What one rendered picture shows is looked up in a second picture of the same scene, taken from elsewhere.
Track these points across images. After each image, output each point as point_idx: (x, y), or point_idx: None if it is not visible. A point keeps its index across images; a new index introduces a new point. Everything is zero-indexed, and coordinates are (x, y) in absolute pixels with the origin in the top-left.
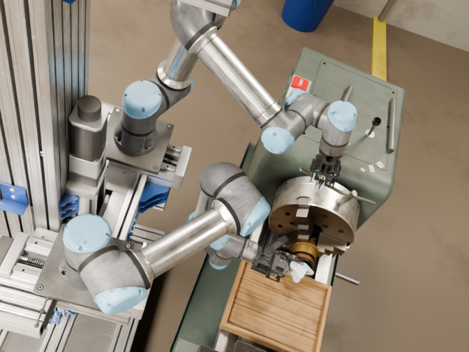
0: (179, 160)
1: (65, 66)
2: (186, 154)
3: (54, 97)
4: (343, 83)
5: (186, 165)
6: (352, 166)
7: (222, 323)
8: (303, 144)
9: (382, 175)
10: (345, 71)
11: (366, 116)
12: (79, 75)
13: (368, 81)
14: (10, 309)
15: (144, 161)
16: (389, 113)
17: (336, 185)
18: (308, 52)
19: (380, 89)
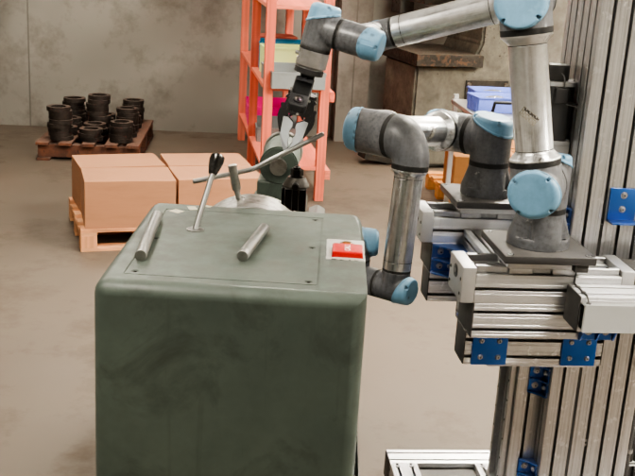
0: (468, 258)
1: (578, 6)
2: (464, 263)
3: (568, 19)
4: (256, 265)
5: (455, 257)
6: (226, 207)
7: None
8: (310, 212)
9: (174, 205)
10: (254, 279)
11: (202, 242)
12: (584, 55)
13: (198, 275)
14: None
15: (506, 232)
16: (150, 248)
17: (247, 205)
18: (351, 288)
19: (168, 269)
